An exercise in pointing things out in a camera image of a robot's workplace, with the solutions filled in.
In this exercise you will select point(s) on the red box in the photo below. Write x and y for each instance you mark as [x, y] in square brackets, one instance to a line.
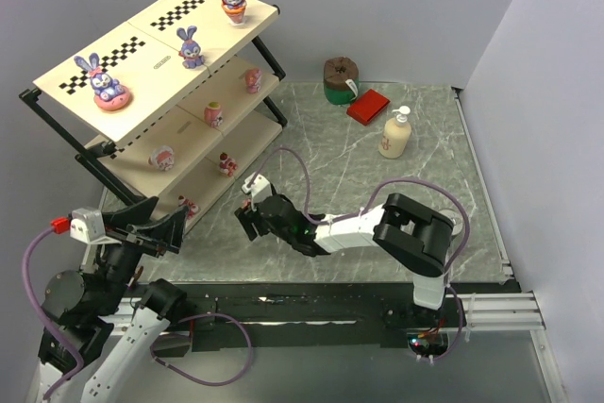
[365, 109]

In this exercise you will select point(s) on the purple sitting bunny toy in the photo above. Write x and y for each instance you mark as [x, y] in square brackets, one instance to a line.
[190, 50]

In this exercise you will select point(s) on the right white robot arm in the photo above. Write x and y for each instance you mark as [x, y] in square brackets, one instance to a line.
[414, 235]

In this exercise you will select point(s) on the tin can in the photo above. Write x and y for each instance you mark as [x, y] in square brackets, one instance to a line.
[456, 219]

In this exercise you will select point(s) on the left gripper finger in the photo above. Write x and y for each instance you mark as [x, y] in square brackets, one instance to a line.
[138, 214]
[161, 236]

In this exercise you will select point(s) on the beige three-tier shelf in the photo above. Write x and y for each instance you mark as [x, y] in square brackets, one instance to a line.
[168, 102]

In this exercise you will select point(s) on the strawberry cake toy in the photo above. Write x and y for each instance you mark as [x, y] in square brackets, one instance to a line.
[227, 165]

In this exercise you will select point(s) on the beige soap pump bottle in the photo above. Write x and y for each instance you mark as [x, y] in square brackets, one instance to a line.
[396, 133]

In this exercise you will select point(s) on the pink piglet toy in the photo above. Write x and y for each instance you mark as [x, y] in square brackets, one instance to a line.
[252, 78]

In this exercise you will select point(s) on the red white fish toy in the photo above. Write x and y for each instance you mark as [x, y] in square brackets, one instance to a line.
[193, 209]

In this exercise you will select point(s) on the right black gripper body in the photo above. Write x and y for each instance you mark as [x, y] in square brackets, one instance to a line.
[255, 220]

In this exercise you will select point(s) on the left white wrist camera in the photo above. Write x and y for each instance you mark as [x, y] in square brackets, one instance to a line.
[86, 225]

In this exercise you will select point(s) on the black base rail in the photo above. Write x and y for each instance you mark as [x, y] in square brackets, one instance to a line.
[310, 314]

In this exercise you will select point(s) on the brown green plush toy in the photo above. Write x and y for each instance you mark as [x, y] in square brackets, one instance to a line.
[341, 81]

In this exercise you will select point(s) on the pink roll cake toy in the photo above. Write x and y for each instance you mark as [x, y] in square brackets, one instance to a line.
[213, 114]

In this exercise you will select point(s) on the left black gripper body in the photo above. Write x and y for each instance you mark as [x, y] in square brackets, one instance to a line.
[140, 239]

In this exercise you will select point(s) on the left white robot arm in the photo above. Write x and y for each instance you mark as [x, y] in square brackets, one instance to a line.
[77, 304]

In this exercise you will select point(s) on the pink white small toy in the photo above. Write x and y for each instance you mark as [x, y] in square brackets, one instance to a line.
[162, 158]

